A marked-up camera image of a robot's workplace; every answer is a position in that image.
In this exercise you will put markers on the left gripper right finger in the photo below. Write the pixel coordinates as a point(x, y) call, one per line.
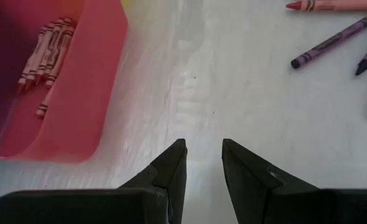
point(295, 205)

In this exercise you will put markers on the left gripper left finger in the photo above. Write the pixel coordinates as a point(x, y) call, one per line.
point(109, 205)

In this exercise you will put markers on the small pink plastic bin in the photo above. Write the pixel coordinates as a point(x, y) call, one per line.
point(87, 93)

